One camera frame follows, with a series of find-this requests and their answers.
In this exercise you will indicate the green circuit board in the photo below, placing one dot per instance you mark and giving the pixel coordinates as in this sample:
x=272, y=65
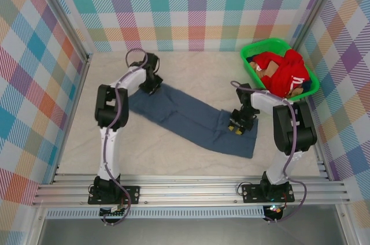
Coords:
x=112, y=211

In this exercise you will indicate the navy t-shirt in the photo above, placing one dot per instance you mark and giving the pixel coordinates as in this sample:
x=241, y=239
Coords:
x=307, y=84

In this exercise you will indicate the blue t-shirt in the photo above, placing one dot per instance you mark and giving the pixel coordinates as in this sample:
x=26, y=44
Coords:
x=188, y=109

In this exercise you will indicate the grey metal panel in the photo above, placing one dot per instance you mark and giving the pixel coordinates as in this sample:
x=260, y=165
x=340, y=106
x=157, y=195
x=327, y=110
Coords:
x=188, y=232

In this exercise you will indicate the red t-shirt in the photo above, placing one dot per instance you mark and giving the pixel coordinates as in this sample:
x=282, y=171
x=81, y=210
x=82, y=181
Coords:
x=284, y=73

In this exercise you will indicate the green plastic basket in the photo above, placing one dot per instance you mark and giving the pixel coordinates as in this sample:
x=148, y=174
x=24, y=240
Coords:
x=254, y=47

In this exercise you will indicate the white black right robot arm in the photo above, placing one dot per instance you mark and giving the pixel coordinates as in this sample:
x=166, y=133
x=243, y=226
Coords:
x=292, y=129

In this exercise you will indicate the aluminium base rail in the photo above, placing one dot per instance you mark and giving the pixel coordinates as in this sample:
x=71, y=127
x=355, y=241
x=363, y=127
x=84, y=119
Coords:
x=188, y=191

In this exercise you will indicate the aluminium frame post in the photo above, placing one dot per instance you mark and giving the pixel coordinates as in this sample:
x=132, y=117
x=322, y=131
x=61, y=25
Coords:
x=66, y=14
x=316, y=5

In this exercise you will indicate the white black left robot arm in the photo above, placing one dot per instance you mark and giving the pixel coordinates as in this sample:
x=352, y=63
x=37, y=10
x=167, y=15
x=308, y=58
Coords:
x=108, y=152

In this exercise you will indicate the small lit circuit board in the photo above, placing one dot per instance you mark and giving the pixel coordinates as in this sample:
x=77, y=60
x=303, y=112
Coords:
x=274, y=209

